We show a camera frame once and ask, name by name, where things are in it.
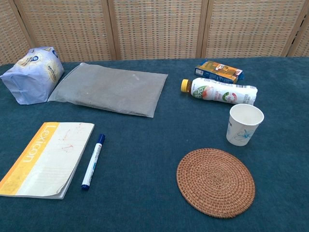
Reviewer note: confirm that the white bottle yellow cap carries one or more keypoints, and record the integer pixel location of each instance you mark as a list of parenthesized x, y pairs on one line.
[(224, 93)]

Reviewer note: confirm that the white paper cup blue flower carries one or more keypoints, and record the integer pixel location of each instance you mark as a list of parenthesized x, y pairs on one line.
[(243, 125)]

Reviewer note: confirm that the round woven rattan coaster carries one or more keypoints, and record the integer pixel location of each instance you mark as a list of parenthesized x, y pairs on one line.
[(215, 183)]

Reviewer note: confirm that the teal fabric tablecloth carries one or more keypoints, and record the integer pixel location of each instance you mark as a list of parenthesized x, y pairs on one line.
[(144, 149)]

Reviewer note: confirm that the grey frosted plastic pouch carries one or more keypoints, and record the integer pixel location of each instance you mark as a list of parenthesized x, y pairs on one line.
[(111, 88)]

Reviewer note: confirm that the blue white marker pen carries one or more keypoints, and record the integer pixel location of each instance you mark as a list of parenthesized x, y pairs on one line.
[(93, 163)]

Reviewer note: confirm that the orange blue carton box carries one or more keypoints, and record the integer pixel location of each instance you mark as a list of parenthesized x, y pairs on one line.
[(218, 71)]

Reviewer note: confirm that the woven wooden folding screen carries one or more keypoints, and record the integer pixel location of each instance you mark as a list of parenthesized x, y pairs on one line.
[(154, 27)]

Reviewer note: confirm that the yellow white Lexicon notebook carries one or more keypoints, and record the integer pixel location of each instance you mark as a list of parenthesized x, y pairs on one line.
[(46, 159)]

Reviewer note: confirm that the pale blue tissue pack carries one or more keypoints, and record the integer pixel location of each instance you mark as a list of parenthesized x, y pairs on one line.
[(33, 76)]

